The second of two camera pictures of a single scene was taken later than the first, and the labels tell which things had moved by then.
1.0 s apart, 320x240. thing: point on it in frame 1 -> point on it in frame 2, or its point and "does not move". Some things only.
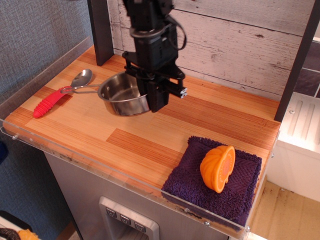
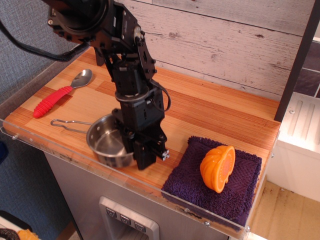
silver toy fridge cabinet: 103,206 does not move
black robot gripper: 154,63 -> 140,118
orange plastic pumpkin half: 216,166 does not move
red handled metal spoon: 81,78 does not move
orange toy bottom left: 27,234 does not move
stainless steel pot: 120,94 -> 104,138
